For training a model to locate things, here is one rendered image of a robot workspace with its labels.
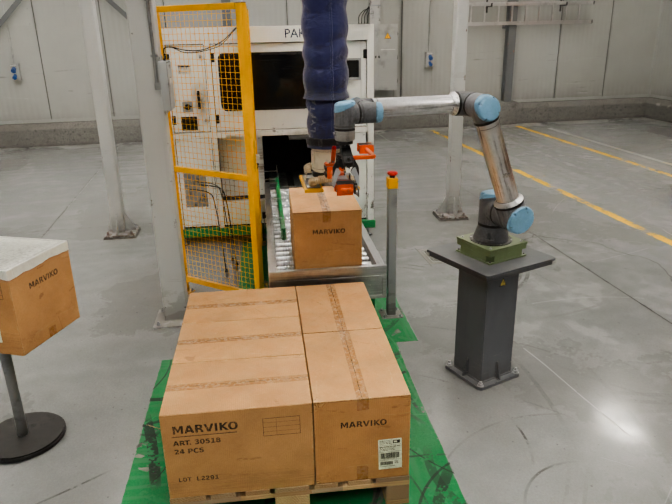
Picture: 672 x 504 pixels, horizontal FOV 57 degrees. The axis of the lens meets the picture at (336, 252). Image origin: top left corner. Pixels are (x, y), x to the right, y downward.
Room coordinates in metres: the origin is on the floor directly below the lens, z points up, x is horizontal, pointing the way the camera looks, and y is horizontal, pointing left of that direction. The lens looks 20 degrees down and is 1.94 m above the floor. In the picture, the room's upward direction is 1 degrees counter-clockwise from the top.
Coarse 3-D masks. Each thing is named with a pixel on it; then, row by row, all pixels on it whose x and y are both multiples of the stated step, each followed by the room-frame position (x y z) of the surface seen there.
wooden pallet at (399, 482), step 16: (368, 480) 2.13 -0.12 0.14; (384, 480) 2.14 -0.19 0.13; (400, 480) 2.15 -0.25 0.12; (208, 496) 2.08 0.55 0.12; (224, 496) 2.06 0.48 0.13; (240, 496) 2.07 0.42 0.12; (256, 496) 2.08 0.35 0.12; (272, 496) 2.08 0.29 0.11; (288, 496) 2.09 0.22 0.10; (304, 496) 2.10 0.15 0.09; (384, 496) 2.18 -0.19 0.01; (400, 496) 2.15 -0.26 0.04
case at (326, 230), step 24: (336, 192) 3.86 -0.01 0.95; (312, 216) 3.42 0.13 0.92; (336, 216) 3.44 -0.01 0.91; (360, 216) 3.45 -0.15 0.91; (312, 240) 3.42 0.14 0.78; (336, 240) 3.44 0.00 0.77; (360, 240) 3.45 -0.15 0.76; (312, 264) 3.42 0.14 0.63; (336, 264) 3.43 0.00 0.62; (360, 264) 3.45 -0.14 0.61
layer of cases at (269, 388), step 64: (192, 320) 2.87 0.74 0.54; (256, 320) 2.86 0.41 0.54; (320, 320) 2.84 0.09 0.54; (192, 384) 2.26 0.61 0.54; (256, 384) 2.25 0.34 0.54; (320, 384) 2.24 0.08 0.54; (384, 384) 2.23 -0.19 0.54; (192, 448) 2.05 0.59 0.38; (256, 448) 2.08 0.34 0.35; (320, 448) 2.11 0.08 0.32; (384, 448) 2.14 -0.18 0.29
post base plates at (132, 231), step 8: (440, 208) 6.41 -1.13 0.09; (440, 216) 6.28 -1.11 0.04; (448, 216) 6.29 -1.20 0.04; (456, 216) 6.27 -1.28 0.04; (464, 216) 6.28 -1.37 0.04; (128, 224) 6.05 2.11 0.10; (112, 232) 5.97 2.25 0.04; (120, 232) 5.97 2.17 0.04; (128, 232) 5.97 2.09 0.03; (136, 232) 5.98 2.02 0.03
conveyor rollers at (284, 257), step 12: (276, 192) 5.46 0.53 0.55; (288, 192) 5.47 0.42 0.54; (276, 204) 5.09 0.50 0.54; (288, 204) 5.04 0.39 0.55; (276, 216) 4.73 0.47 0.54; (288, 216) 4.74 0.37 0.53; (276, 228) 4.39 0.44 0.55; (288, 228) 4.39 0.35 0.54; (276, 240) 4.11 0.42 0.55; (288, 240) 4.12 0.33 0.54; (276, 252) 3.86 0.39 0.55; (288, 252) 3.86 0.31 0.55; (288, 264) 3.67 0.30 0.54
